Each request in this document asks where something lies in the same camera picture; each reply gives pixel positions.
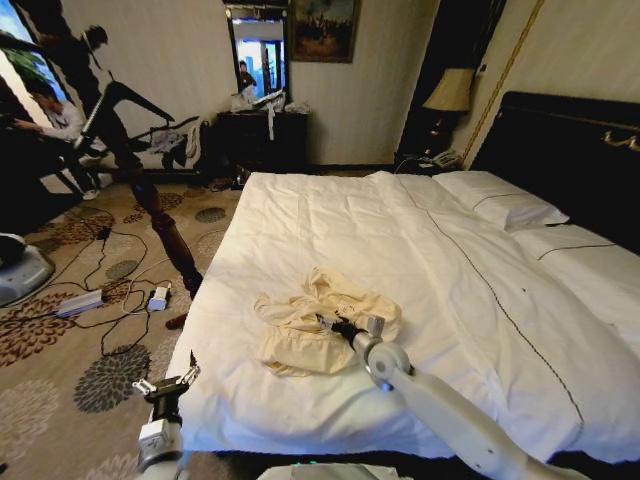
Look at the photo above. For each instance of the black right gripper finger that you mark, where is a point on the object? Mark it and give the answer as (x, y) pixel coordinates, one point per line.
(326, 327)
(326, 318)

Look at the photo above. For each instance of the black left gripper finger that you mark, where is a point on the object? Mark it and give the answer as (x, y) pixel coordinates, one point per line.
(142, 386)
(189, 374)

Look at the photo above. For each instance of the cream garment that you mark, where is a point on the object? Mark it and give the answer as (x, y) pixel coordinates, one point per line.
(300, 335)

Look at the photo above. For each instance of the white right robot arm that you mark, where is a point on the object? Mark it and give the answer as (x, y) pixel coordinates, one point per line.
(450, 415)

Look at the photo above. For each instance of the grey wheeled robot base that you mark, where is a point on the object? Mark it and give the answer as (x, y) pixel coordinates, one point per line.
(20, 272)

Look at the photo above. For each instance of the white bed duvet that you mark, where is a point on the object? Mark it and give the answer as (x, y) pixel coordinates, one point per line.
(400, 260)

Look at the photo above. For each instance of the dark chair with draped clothes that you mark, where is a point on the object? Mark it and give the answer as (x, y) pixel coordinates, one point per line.
(175, 145)

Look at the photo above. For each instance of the black bed headboard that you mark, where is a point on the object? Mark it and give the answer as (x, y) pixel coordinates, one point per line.
(565, 150)

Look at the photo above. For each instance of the white power adapter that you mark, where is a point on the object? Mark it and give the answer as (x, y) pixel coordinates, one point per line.
(157, 299)

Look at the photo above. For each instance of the grey power strip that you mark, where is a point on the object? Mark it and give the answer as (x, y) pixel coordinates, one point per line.
(80, 303)

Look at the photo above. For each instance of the white robot front shell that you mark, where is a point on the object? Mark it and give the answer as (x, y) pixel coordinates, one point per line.
(330, 472)

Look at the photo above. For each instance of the black power brick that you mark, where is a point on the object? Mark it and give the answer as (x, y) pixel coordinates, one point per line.
(103, 233)

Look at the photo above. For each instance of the dark slippers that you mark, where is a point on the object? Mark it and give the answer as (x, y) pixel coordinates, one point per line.
(220, 185)

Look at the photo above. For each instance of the dark nightstand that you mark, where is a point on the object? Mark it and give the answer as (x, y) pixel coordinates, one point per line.
(415, 164)

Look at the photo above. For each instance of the black dresser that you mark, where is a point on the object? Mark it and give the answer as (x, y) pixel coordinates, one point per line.
(250, 142)

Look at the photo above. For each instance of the white desk telephone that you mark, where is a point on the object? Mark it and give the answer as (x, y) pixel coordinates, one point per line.
(446, 158)

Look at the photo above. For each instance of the white cloth strip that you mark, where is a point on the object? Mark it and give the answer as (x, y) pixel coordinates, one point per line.
(271, 122)

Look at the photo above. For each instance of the white pillow with dark piping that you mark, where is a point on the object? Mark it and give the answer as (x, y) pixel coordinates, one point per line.
(500, 197)
(575, 245)

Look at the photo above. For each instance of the white crumpled item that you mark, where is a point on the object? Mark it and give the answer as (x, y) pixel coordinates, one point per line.
(298, 106)

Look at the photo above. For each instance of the clear plastic bag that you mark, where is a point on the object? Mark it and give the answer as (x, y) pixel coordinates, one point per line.
(241, 102)

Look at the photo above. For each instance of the table lamp with beige shade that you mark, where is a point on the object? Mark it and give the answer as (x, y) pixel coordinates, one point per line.
(450, 92)

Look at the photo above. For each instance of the person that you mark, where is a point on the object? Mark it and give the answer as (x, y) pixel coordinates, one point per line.
(60, 125)

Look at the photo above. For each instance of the black framed mirror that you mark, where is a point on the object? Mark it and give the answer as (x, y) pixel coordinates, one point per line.
(259, 50)

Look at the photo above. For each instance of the framed dark painting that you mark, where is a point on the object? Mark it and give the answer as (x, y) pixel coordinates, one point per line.
(324, 30)

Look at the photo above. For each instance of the green plant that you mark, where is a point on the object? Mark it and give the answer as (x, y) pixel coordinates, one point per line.
(22, 57)

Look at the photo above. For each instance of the dark bed frame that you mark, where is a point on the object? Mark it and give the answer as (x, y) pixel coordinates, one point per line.
(300, 462)

